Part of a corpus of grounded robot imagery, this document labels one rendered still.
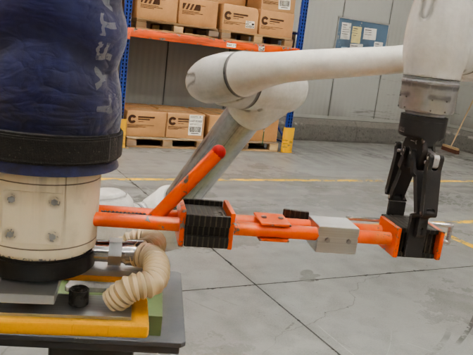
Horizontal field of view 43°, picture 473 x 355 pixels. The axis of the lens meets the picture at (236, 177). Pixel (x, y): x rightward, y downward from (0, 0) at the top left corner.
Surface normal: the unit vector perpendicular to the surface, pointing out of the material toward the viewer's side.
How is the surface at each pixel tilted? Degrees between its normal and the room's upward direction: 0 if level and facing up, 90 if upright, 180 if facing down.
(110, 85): 74
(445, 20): 85
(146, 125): 90
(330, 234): 90
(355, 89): 90
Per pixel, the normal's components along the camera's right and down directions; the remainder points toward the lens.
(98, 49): 0.58, 0.51
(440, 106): 0.15, 0.22
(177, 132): 0.42, 0.25
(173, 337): 0.11, -0.97
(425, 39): -0.61, 0.12
